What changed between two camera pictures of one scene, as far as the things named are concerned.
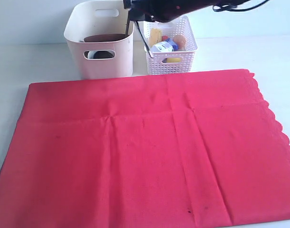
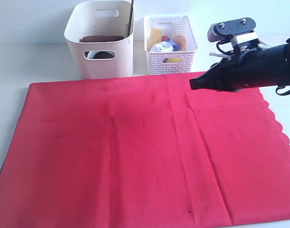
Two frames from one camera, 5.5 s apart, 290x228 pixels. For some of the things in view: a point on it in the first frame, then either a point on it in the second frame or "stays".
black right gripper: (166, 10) to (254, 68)
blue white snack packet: (168, 45) stays
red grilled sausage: (164, 37) stays
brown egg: (180, 40) stays
